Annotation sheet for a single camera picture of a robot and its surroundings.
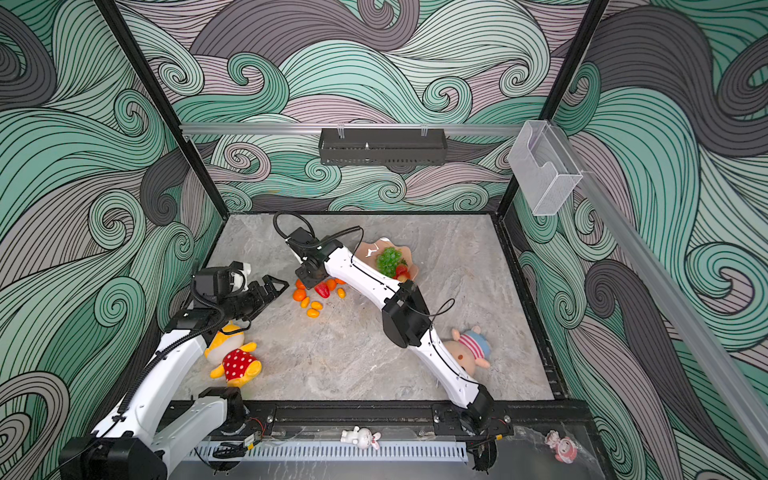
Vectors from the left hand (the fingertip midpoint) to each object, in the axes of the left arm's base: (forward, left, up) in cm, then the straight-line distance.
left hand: (281, 289), depth 80 cm
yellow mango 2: (+4, -3, -15) cm, 16 cm away
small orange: (+10, -11, -13) cm, 20 cm away
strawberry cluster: (+4, -10, -7) cm, 13 cm away
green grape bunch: (+17, -30, -9) cm, 36 cm away
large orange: (+6, -1, -15) cm, 16 cm away
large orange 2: (+1, -5, +1) cm, 5 cm away
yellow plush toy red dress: (-16, +11, -11) cm, 22 cm away
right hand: (+9, -6, -7) cm, 13 cm away
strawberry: (+15, -35, -10) cm, 39 cm away
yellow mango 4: (+1, -6, -16) cm, 17 cm away
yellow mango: (+7, -15, -14) cm, 22 cm away
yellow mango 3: (+3, -7, -15) cm, 17 cm away
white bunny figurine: (-32, -24, -12) cm, 42 cm away
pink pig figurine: (-33, -70, -11) cm, 79 cm away
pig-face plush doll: (-12, -52, -9) cm, 54 cm away
